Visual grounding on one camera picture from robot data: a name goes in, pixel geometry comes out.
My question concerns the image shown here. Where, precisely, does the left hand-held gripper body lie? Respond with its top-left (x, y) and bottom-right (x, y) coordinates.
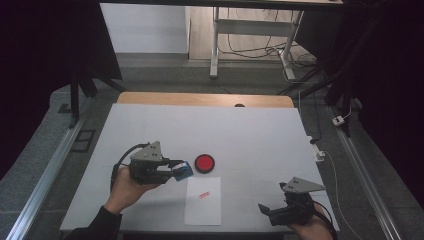
top-left (129, 140), bottom-right (175, 186)

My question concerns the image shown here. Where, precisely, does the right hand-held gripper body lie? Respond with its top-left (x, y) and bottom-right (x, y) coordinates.
top-left (267, 176), bottom-right (327, 228)

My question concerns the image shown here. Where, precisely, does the blue transparent plastic box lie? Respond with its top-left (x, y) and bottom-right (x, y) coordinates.
top-left (171, 160), bottom-right (195, 183)

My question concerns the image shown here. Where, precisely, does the person's right hand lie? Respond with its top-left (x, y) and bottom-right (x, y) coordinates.
top-left (287, 203), bottom-right (335, 240)

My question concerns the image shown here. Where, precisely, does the person's left hand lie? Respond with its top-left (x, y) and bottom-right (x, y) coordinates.
top-left (104, 165), bottom-right (162, 215)

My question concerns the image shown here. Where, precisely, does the round red ink pad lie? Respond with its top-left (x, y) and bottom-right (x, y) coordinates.
top-left (194, 153), bottom-right (216, 175)

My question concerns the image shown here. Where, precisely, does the white paper sheet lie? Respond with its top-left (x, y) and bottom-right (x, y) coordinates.
top-left (183, 176), bottom-right (223, 227)

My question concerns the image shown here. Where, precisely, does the white plug strip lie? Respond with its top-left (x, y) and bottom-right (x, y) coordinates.
top-left (306, 135), bottom-right (327, 164)

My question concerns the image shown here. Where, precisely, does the white table mat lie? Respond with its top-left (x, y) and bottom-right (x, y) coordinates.
top-left (59, 102), bottom-right (341, 233)

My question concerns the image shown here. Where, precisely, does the wooden table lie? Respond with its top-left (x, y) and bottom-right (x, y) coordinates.
top-left (116, 91), bottom-right (295, 109)

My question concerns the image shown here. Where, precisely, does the black metal stand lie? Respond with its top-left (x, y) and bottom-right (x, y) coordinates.
top-left (67, 64), bottom-right (128, 130)
top-left (278, 0), bottom-right (396, 138)

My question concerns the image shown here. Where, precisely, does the white metal stand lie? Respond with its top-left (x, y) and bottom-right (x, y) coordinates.
top-left (217, 7), bottom-right (318, 69)

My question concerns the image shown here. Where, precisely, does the black curtain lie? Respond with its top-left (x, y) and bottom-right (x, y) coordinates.
top-left (295, 0), bottom-right (424, 209)
top-left (0, 0), bottom-right (123, 183)

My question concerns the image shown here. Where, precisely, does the white-framed desk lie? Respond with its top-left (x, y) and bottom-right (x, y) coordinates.
top-left (99, 0), bottom-right (344, 82)

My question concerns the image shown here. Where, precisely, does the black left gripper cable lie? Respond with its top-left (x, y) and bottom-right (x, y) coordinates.
top-left (110, 142), bottom-right (150, 192)

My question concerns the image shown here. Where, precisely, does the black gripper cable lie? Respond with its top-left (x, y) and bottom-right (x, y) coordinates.
top-left (309, 199), bottom-right (339, 240)
top-left (110, 142), bottom-right (150, 192)

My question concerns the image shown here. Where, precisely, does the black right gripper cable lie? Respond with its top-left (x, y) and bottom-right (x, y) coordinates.
top-left (309, 199), bottom-right (339, 240)

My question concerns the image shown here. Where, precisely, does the thin white cable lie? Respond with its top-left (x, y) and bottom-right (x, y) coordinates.
top-left (322, 150), bottom-right (365, 240)

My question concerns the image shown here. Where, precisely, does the black rectangular floor frame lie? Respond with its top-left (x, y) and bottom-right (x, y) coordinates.
top-left (70, 128), bottom-right (97, 154)

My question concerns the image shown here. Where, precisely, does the aluminium floor rail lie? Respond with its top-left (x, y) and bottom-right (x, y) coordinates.
top-left (327, 105), bottom-right (405, 240)
top-left (5, 99), bottom-right (95, 240)

